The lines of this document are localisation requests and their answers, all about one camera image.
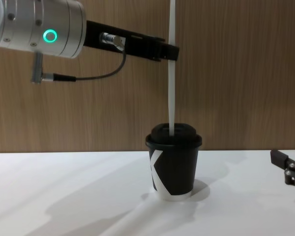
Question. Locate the black plastic cup lid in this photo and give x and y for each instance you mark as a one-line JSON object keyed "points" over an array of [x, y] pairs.
{"points": [[162, 135]]}

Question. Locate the white paper straw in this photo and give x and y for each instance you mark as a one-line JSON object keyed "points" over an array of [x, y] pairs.
{"points": [[171, 98]]}

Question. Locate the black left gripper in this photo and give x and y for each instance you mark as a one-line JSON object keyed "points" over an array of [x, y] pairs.
{"points": [[137, 45]]}

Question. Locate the black paper cup white print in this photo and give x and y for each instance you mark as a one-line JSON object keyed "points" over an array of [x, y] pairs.
{"points": [[176, 172]]}

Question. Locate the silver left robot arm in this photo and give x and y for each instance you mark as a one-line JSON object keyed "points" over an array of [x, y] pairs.
{"points": [[27, 22]]}

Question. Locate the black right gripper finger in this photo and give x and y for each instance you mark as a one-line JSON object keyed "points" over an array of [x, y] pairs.
{"points": [[290, 169]]}

